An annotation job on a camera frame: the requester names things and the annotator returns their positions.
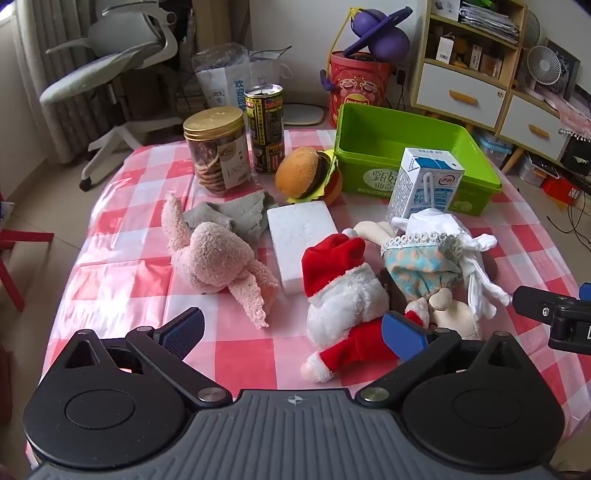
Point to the white paper bag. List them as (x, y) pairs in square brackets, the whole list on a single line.
[(268, 69)]

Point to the red box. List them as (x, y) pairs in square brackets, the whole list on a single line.
[(558, 187)]

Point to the stack of papers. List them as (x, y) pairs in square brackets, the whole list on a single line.
[(489, 21)]

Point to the white round floor pad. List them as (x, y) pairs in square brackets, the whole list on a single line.
[(302, 114)]

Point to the wooden cabinet with white drawers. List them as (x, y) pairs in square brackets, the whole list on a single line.
[(461, 97)]

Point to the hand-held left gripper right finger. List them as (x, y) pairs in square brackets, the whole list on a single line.
[(406, 334)]

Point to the pink plush rabbit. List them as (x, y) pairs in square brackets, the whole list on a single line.
[(212, 258)]

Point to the purple bounce ball toy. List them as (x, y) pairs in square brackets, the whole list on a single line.
[(383, 41)]

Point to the red snack bucket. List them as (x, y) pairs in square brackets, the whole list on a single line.
[(360, 87)]

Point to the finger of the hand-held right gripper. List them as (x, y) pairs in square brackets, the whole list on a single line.
[(531, 302), (586, 291)]

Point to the green plastic bin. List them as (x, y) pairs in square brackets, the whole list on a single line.
[(369, 147)]

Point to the black box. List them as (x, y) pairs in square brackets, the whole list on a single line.
[(577, 157)]

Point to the dark picture frame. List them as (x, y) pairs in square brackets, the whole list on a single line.
[(570, 64)]

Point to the white foam block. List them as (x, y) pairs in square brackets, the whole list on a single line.
[(295, 235)]

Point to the blue and white milk carton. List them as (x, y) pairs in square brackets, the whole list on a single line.
[(425, 189)]

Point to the clear plastic bag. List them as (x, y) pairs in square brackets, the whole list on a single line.
[(217, 57)]

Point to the clear storage box blue lid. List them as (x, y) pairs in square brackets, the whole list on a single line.
[(494, 150)]

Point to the dark brown box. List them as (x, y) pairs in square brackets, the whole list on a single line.
[(390, 288)]

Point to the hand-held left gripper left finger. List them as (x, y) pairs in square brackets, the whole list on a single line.
[(182, 330)]

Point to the grey pleated curtain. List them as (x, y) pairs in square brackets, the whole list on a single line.
[(37, 69)]

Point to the clear cookie jar gold lid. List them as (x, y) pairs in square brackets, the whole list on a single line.
[(217, 157)]

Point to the white office chair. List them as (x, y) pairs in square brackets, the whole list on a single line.
[(92, 69)]

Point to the rabbit doll with lace bonnet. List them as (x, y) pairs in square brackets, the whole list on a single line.
[(415, 267)]

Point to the plush hamburger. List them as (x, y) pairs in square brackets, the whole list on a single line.
[(300, 170)]

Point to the grey cloth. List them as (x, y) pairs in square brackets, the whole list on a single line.
[(240, 212)]

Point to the red chair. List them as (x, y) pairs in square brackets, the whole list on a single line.
[(14, 240)]

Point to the red and white santa plush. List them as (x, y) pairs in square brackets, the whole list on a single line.
[(346, 300)]

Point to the black and yellow can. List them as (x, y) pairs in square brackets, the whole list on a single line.
[(268, 157), (264, 115)]

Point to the small white fan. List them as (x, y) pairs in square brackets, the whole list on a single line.
[(542, 64)]

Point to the pink cloth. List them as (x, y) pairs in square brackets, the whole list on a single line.
[(575, 110)]

